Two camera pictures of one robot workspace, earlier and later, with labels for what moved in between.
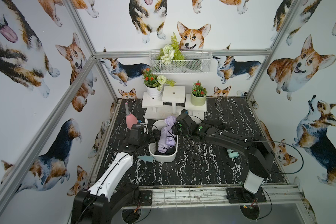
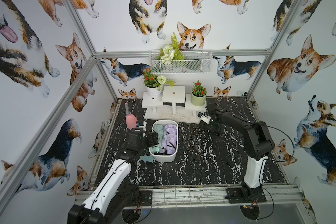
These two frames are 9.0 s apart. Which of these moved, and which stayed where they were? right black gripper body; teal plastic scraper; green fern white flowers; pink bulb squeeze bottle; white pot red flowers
Moved: right black gripper body
Stayed: white pot red flowers; pink bulb squeeze bottle; teal plastic scraper; green fern white flowers
